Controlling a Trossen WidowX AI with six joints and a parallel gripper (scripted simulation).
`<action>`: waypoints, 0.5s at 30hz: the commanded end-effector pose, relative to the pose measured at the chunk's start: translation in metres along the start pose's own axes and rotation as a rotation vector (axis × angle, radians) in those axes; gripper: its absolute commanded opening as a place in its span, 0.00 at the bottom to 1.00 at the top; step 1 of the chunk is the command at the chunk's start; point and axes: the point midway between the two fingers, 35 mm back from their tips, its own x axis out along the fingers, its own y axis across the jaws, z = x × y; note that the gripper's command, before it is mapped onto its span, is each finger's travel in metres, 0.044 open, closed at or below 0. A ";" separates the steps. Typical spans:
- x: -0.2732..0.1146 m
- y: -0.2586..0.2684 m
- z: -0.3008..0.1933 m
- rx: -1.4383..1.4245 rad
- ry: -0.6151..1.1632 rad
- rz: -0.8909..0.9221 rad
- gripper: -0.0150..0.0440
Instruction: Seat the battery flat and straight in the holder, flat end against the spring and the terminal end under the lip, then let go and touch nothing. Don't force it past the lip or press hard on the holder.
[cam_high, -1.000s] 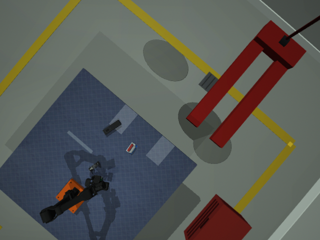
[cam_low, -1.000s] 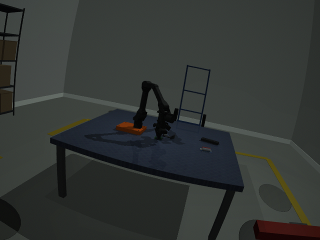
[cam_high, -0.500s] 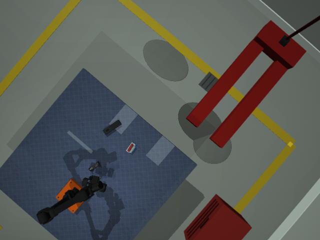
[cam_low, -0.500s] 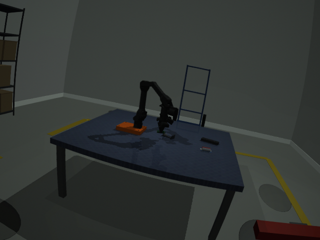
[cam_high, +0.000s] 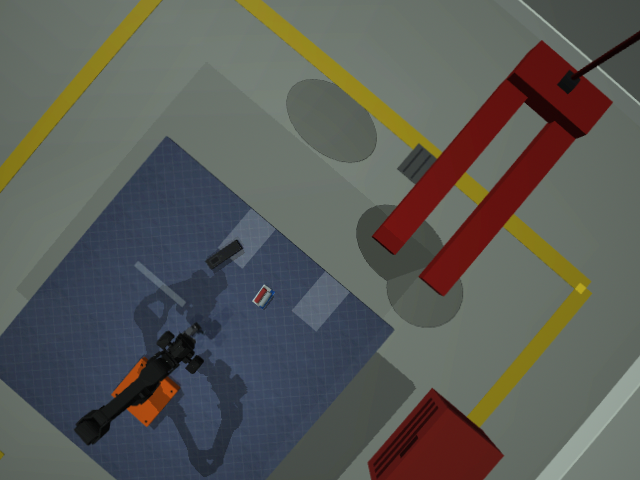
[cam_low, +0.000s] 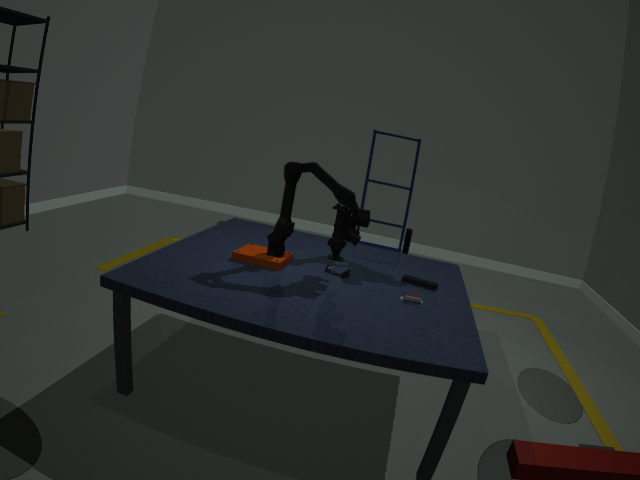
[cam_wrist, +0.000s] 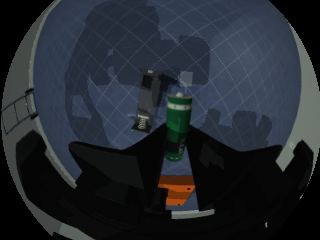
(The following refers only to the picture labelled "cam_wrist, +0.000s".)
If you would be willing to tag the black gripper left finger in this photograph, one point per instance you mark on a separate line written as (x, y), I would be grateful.
(138, 165)

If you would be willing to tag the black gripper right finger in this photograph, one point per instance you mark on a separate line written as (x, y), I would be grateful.
(217, 168)

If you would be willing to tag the green battery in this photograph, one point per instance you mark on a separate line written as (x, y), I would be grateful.
(179, 109)

